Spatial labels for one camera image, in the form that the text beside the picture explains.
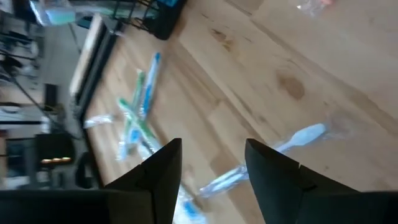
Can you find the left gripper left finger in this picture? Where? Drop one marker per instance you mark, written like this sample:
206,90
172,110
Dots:
149,193

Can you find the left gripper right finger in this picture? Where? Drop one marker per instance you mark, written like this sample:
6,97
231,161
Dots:
280,186

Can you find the blue toothbrush in clear wrapper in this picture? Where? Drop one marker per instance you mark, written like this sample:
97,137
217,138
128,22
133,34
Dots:
150,84

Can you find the black table frame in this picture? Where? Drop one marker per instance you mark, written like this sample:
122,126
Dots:
93,77

